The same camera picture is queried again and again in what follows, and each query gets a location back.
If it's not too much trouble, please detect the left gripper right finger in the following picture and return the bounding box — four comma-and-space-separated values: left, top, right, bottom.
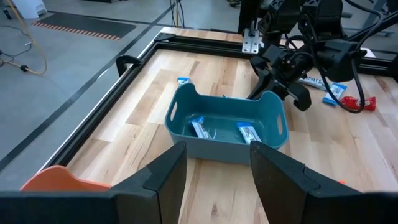
249, 140, 363, 224

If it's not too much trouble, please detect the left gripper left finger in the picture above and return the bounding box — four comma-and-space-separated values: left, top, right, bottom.
110, 141, 188, 224

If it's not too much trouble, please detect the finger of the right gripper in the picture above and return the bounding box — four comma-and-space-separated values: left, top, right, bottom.
246, 66, 275, 100
284, 80, 313, 112

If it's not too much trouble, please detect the red KitKat candy bar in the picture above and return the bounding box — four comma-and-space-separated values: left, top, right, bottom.
340, 95, 377, 111

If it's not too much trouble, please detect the dark grey plastic basket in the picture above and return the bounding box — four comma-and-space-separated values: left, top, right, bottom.
164, 82, 289, 166

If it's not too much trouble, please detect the orange plastic basket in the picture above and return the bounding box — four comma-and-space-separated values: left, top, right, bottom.
20, 164, 112, 192

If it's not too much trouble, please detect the black orange-striped floor mat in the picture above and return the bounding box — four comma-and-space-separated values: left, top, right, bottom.
32, 12, 137, 42

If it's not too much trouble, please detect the white plastic box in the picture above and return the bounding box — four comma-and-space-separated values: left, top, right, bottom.
12, 0, 47, 19

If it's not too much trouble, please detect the silver metal bracket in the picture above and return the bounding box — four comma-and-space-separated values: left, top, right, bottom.
241, 27, 261, 54

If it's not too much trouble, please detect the black aluminium table frame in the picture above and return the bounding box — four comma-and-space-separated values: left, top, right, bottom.
39, 30, 398, 175

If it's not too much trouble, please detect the black frame clamp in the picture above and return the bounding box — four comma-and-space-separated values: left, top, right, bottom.
116, 55, 143, 78

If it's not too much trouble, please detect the yellow extension cable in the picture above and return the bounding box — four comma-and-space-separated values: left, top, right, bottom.
6, 0, 48, 75

